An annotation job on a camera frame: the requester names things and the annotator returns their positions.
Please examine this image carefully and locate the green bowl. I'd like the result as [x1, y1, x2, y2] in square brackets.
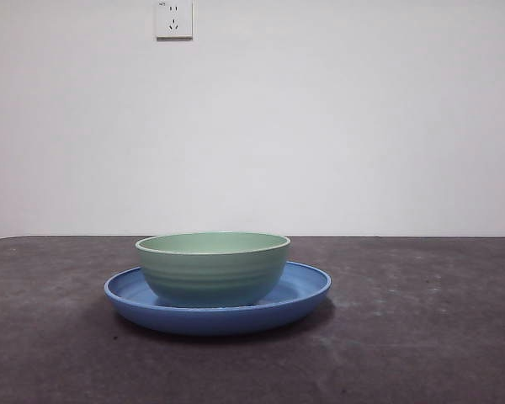
[134, 231, 291, 308]

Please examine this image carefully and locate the blue plate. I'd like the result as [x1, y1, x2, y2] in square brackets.
[104, 259, 333, 337]

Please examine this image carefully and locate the white wall socket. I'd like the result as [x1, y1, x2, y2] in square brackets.
[155, 0, 194, 42]

